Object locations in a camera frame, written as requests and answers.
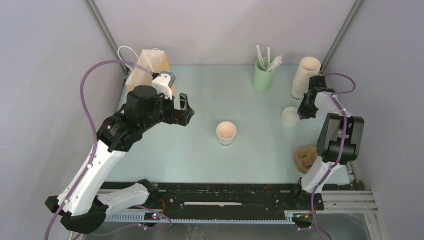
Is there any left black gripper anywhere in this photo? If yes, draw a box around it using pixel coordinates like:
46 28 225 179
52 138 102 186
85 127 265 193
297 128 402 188
140 89 194 132

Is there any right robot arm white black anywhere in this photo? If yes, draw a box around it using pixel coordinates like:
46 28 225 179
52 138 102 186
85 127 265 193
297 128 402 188
290 75 365 209

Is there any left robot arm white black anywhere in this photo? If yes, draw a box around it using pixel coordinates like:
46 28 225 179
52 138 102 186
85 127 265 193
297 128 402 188
45 85 195 234

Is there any brown paper takeout bag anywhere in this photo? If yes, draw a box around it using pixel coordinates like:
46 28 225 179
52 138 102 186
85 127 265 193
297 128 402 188
125 48 177 97

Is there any stack of white paper cups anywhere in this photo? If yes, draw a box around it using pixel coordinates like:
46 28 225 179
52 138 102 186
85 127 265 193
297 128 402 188
290 56 321 101

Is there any stack of white plastic lids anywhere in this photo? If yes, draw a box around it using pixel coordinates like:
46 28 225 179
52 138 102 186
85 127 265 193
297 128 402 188
281 106 301 127

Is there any green straw holder cup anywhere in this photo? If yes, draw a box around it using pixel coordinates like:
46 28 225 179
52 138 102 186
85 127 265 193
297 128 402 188
251 59 277 93

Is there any wrapped straw leftmost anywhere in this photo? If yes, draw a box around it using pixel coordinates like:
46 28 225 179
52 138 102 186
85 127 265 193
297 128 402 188
256 45 266 71

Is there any brown pulp cup carrier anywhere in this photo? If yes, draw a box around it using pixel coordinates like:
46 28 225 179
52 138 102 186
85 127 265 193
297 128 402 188
293 146 318 174

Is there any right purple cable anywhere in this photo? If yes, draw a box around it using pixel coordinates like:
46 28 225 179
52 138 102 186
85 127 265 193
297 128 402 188
309 72 357 240

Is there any purple cable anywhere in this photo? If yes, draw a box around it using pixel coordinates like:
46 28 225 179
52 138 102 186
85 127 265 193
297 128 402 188
44 60 157 240
309 72 357 240

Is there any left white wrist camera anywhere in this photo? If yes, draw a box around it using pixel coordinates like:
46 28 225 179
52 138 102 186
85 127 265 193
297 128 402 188
151 71 176 100

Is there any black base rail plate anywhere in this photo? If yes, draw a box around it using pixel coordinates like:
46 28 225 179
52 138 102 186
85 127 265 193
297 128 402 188
99 181 326 222

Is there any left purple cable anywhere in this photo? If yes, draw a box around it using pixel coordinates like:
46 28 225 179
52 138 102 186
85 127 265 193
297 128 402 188
44 60 157 240

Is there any white cable duct strip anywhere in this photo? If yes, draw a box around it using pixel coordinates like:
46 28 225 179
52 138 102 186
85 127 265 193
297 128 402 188
104 211 294 225

